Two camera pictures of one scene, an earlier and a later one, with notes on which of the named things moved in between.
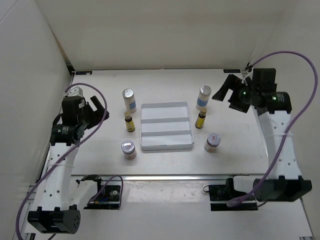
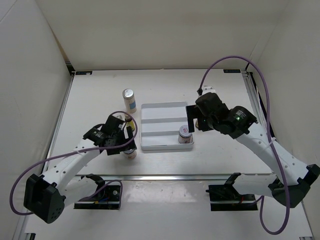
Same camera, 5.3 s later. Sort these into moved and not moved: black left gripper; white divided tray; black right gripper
Moved: black right gripper; black left gripper
Not moved: white divided tray
